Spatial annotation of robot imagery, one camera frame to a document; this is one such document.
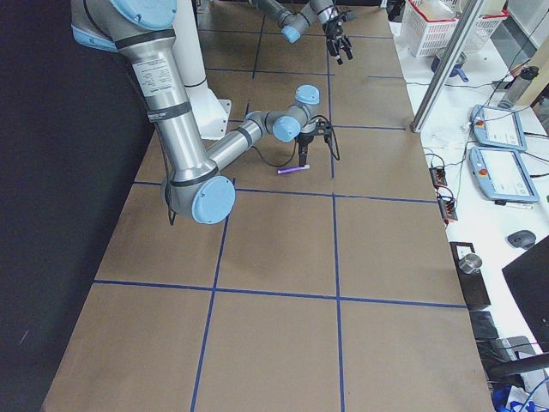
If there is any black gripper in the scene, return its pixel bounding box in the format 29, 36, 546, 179
323, 16, 353, 65
297, 133, 313, 169

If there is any purple highlighter pen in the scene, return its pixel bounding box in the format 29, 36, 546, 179
277, 165, 310, 175

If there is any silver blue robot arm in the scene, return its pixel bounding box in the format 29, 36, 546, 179
248, 0, 356, 65
70, 1, 320, 224

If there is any white plastic basket red rim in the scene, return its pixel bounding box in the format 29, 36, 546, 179
401, 1, 458, 58

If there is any upper black orange connector block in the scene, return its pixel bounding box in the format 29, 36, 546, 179
429, 166, 447, 188

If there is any black orange connector block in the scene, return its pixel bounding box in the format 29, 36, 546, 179
437, 194, 458, 223
429, 166, 447, 188

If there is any lower black orange connector block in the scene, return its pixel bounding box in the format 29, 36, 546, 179
437, 194, 458, 223

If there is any upper blue teach pendant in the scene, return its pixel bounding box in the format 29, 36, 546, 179
470, 105, 528, 152

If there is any blue teach pendant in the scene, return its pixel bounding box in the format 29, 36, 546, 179
468, 147, 540, 203
470, 105, 528, 152

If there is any dark water bottle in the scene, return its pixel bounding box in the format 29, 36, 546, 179
498, 66, 540, 109

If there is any lower blue teach pendant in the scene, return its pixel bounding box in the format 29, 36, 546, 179
468, 147, 540, 203

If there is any small steel cup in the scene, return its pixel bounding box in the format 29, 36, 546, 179
458, 253, 483, 275

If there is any black flat box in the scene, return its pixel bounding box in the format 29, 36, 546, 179
449, 241, 491, 311

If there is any black computer mouse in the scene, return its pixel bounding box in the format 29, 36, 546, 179
506, 230, 536, 250

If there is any black computer monitor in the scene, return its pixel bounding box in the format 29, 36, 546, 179
503, 242, 548, 352

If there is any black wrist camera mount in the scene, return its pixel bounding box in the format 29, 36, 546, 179
313, 120, 333, 137
339, 10, 357, 22

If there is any right black braided cable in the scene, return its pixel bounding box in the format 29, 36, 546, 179
250, 114, 341, 167

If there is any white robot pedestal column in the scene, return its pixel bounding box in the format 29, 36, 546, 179
172, 0, 232, 140

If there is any blue handled saucepan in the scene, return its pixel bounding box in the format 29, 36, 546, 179
431, 47, 469, 82

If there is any aluminium frame post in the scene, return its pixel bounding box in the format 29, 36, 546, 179
410, 0, 485, 133

